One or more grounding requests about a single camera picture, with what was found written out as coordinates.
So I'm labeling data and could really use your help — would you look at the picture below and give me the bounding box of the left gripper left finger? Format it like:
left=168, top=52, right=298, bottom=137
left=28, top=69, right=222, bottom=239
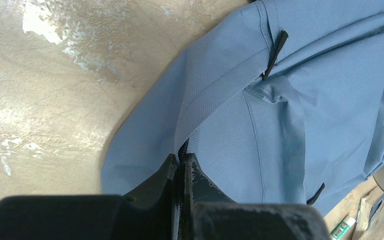
left=0, top=155, right=177, bottom=240

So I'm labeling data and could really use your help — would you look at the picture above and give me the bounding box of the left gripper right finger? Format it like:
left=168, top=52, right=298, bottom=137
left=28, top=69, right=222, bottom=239
left=180, top=153, right=330, bottom=240

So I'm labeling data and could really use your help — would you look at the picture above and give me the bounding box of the blue backpack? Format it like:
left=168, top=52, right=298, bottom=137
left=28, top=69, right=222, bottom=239
left=101, top=0, right=384, bottom=214

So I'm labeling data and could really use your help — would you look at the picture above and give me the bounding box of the green white glue stick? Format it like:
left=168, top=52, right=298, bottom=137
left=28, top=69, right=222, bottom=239
left=330, top=215, right=356, bottom=240

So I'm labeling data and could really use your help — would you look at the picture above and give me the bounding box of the dark blue book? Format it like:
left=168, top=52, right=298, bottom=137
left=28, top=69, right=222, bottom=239
left=351, top=186, right=384, bottom=240

